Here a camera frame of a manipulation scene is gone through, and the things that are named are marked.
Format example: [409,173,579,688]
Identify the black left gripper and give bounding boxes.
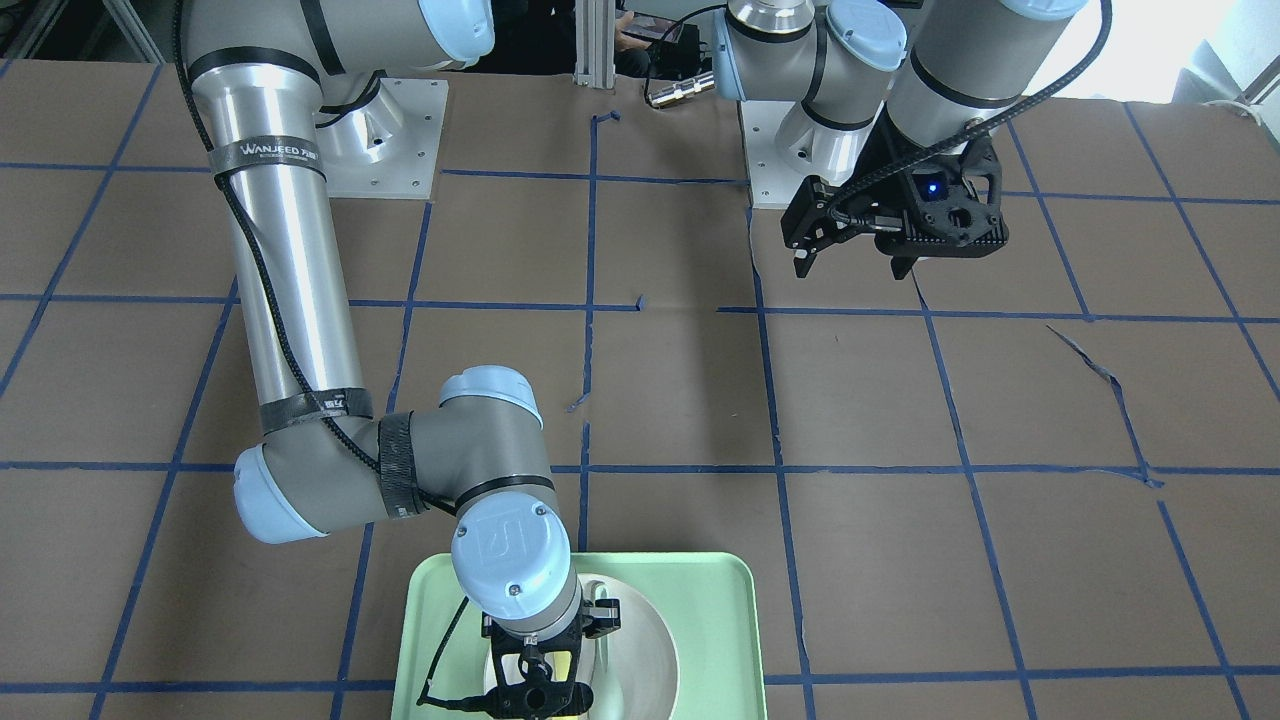
[780,111,961,281]

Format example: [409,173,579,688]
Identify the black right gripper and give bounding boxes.
[481,596,622,682]

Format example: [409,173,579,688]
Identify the white round plate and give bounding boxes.
[458,553,684,719]

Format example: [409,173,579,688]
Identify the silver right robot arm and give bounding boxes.
[174,1,622,678]

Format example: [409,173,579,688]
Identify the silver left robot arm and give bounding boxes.
[712,1,1111,279]

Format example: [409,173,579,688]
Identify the light green plastic tray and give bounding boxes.
[390,552,768,719]

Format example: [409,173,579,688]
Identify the silver cylindrical connector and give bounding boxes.
[645,70,716,110]

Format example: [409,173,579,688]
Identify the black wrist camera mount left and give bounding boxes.
[870,135,1010,279]

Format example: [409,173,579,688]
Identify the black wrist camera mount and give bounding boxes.
[870,135,1010,279]
[481,650,596,719]

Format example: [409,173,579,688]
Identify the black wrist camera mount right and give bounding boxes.
[481,650,596,719]

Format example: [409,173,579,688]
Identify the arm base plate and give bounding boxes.
[314,78,449,201]
[739,101,879,210]

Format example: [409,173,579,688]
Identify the aluminium frame post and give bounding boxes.
[572,0,617,91]

